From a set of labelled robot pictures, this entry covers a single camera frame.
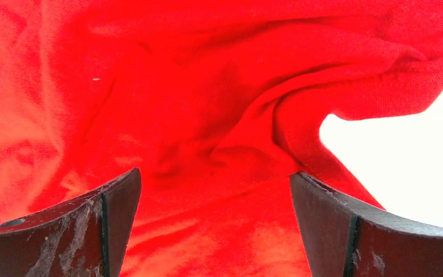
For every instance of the red t-shirt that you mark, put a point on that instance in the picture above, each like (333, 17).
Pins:
(216, 102)

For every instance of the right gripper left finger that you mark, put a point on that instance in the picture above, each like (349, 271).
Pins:
(84, 236)

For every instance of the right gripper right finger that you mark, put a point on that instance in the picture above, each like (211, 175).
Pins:
(344, 236)

